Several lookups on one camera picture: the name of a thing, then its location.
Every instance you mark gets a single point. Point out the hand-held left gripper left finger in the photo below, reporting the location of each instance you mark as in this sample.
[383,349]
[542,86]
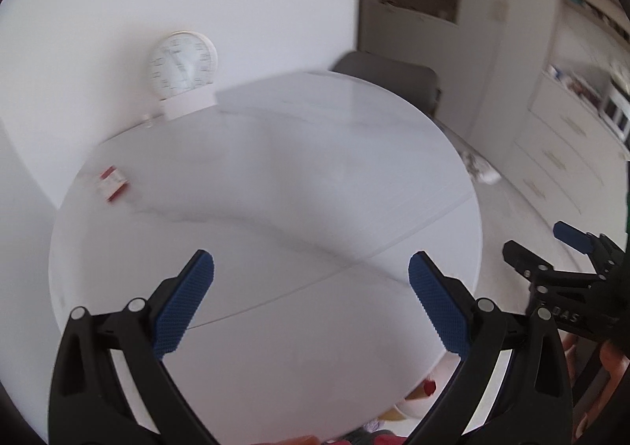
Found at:
[184,297]

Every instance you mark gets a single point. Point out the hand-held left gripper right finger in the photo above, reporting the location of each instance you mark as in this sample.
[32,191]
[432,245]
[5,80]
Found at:
[438,297]

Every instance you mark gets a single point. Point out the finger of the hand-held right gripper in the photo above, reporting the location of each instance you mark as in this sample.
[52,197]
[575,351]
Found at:
[521,255]
[571,233]

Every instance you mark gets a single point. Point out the white plastic waste bin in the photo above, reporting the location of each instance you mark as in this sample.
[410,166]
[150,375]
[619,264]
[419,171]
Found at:
[418,408]

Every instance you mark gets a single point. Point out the person's right hand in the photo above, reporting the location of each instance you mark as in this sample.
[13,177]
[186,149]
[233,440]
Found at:
[615,368]

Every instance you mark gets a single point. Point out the white drawer cabinet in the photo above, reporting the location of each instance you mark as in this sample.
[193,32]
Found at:
[566,154]

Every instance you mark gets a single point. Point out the crumpled cloth on floor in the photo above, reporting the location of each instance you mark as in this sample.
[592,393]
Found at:
[480,167]

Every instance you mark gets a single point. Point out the silver built-in oven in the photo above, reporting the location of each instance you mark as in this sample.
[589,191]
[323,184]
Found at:
[615,110]

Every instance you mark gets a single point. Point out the small red and white packet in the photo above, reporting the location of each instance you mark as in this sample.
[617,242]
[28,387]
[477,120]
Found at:
[112,183]

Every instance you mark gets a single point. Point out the pink floral clothing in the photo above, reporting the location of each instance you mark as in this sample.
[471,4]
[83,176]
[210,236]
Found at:
[379,437]

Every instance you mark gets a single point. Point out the grey chair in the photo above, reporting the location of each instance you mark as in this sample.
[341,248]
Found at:
[393,76]

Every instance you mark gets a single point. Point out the white table clock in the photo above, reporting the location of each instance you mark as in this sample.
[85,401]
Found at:
[179,63]

